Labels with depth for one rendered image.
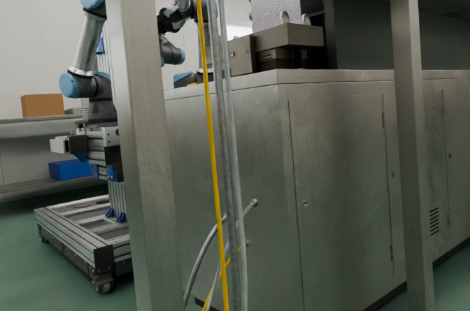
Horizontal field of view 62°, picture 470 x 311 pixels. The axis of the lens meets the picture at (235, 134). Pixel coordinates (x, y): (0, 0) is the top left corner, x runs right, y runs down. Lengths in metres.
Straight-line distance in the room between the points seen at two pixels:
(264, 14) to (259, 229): 0.76
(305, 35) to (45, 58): 3.96
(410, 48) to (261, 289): 0.85
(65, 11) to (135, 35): 4.42
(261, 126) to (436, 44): 1.03
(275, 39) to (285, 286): 0.70
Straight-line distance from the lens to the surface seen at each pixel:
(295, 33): 1.16
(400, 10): 1.33
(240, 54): 1.25
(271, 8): 1.47
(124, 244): 2.03
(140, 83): 0.63
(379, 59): 1.50
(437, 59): 1.92
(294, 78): 1.12
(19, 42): 4.84
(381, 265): 1.54
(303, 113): 1.14
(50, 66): 4.87
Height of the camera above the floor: 0.80
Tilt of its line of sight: 3 degrees down
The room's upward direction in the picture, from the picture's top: 5 degrees counter-clockwise
